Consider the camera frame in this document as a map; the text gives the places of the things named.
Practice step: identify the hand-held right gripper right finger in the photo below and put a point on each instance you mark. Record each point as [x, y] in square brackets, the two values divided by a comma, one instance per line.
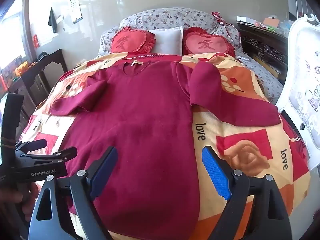
[216, 172]

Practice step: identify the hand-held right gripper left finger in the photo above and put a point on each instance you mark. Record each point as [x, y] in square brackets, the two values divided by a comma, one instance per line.
[105, 170]

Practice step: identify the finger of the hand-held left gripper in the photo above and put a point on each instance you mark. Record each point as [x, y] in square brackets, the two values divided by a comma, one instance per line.
[33, 144]
[55, 154]

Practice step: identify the dark red sweater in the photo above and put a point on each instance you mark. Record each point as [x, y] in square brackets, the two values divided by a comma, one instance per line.
[140, 120]

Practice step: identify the person's left hand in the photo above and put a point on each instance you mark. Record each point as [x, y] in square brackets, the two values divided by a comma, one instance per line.
[25, 202]

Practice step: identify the printed orange red blanket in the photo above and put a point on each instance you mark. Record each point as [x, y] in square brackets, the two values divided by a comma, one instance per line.
[250, 142]

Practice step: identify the dark wooden desk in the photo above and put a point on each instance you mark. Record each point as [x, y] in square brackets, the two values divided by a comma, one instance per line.
[47, 70]

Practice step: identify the orange patterned box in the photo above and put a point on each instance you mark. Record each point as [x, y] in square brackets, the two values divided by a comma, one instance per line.
[21, 68]

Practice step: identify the black object on desk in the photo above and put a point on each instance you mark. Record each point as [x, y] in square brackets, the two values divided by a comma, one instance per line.
[43, 55]

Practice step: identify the floral bed sheet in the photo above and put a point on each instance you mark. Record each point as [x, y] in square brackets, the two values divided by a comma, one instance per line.
[265, 80]

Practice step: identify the window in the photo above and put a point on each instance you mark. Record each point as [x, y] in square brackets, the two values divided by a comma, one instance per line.
[12, 35]

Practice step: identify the white ornate chair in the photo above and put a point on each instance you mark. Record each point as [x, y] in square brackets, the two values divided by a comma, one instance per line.
[302, 85]

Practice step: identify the black hanging cloth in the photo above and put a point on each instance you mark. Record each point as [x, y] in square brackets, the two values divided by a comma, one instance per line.
[52, 20]

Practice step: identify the large red heart cushion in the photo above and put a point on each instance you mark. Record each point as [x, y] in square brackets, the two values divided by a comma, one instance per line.
[207, 42]

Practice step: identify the small red heart cushion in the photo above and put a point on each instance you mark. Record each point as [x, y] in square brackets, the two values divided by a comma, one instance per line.
[130, 40]

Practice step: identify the dark carved wooden cabinet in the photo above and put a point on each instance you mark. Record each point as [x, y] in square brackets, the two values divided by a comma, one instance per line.
[265, 45]

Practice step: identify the white pillow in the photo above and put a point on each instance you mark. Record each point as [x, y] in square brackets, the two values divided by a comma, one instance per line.
[167, 40]

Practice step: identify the eye chart poster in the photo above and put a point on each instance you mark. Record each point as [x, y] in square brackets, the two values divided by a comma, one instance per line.
[75, 6]

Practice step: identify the red patterned cloth bundle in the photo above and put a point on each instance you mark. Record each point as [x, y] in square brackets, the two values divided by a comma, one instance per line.
[223, 21]

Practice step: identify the white flat box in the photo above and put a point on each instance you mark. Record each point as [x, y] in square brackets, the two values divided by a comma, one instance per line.
[244, 19]

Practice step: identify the orange box on cabinet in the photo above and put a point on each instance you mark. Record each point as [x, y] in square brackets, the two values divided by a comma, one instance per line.
[271, 22]

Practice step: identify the floral folded quilt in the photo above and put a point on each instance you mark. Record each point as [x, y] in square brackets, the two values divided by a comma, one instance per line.
[162, 17]

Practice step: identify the red paper wall sticker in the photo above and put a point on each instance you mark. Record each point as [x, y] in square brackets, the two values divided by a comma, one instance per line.
[36, 40]

